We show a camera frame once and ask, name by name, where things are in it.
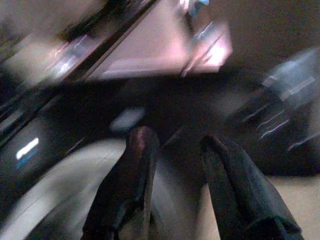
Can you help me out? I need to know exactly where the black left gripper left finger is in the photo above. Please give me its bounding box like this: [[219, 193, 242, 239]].
[[81, 125, 161, 240]]

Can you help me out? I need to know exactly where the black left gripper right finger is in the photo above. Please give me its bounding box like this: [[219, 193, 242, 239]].
[[200, 135, 305, 240]]

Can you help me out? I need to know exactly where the dark washing machine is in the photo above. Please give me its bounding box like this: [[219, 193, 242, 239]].
[[0, 67, 320, 240]]

